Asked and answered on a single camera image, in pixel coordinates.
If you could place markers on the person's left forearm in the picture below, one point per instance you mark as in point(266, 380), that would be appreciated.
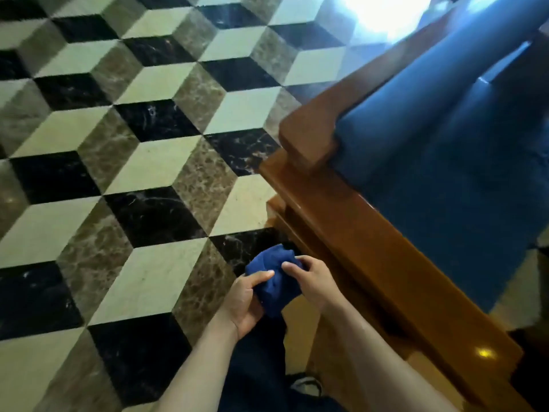
point(197, 377)

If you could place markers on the blue cushioned wooden armchair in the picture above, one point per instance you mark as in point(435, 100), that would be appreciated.
point(450, 188)

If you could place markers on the person's left hand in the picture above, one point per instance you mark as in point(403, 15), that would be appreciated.
point(242, 304)

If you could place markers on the person's right hand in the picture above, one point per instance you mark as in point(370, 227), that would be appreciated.
point(317, 283)

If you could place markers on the person's dark trousers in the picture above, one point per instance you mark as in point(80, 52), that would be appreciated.
point(257, 369)

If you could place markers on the person's right white sneaker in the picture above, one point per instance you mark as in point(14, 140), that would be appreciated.
point(306, 385)

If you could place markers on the dark blue cleaning cloth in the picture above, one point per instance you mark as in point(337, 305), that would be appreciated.
point(274, 291)

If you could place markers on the person's right forearm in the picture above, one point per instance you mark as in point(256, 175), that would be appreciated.
point(386, 373)

